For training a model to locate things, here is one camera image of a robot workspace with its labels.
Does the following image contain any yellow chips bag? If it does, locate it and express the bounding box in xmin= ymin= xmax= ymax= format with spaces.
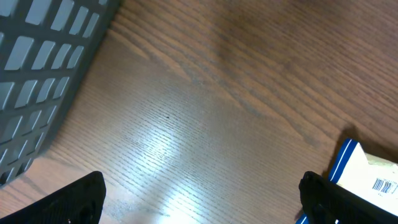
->
xmin=294 ymin=138 xmax=398 ymax=224

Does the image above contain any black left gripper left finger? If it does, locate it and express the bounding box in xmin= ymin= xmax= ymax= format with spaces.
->
xmin=1 ymin=171 xmax=106 ymax=224

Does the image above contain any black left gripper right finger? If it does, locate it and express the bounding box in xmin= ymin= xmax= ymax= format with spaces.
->
xmin=298 ymin=171 xmax=397 ymax=224

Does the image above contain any grey plastic mesh basket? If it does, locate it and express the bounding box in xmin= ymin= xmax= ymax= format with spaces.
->
xmin=1 ymin=0 xmax=120 ymax=186

